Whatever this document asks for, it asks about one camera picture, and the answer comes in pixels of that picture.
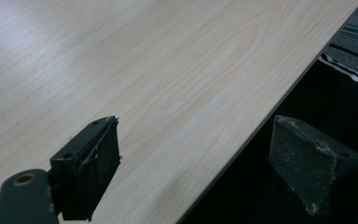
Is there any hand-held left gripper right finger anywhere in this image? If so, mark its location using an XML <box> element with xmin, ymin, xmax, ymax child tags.
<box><xmin>268</xmin><ymin>115</ymin><xmax>358</xmax><ymax>217</ymax></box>

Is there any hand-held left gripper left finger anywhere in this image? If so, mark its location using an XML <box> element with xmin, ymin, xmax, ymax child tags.
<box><xmin>49</xmin><ymin>116</ymin><xmax>122</xmax><ymax>222</ymax></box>

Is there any black white striped cloth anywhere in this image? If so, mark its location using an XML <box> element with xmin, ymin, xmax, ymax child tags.
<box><xmin>318</xmin><ymin>52</ymin><xmax>358</xmax><ymax>83</ymax></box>

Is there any black cable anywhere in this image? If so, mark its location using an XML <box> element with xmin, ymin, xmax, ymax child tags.
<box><xmin>328</xmin><ymin>43</ymin><xmax>358</xmax><ymax>71</ymax></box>

